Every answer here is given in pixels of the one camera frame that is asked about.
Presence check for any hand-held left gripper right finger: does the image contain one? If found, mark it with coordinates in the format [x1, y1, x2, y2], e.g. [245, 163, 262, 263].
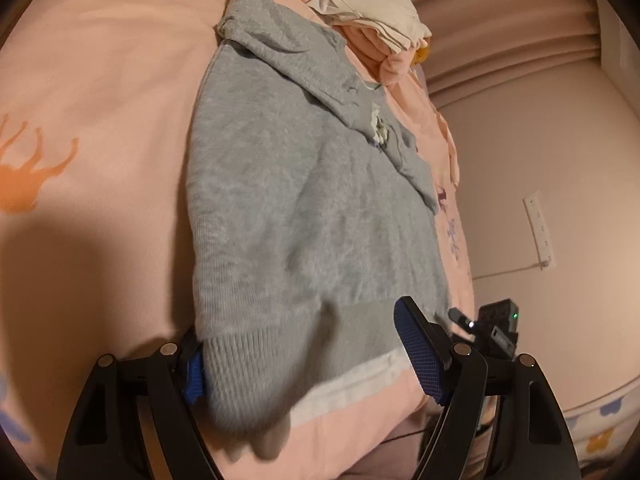
[393, 296, 583, 480]

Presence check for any pink curtain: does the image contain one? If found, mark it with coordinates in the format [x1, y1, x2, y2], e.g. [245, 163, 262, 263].
[405, 0, 603, 107]

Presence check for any pink folded garment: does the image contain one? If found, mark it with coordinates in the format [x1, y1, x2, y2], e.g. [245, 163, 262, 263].
[340, 22, 433, 87]

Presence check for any white folded garment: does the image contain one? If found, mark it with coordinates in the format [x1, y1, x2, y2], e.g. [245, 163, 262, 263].
[307, 0, 433, 54]

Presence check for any grey knit sweater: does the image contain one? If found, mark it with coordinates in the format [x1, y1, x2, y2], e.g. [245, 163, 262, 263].
[186, 0, 452, 462]

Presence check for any pink deer print duvet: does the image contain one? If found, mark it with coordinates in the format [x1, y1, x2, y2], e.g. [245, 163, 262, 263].
[0, 0, 476, 480]

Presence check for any white wall socket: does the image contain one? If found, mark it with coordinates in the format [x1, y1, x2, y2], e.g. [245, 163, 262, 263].
[523, 191, 556, 271]

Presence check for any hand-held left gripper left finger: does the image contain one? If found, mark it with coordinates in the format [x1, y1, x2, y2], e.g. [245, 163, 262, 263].
[57, 330, 221, 480]

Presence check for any floral bed sheet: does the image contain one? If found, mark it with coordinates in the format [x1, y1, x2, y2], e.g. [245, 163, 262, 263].
[564, 390, 637, 472]

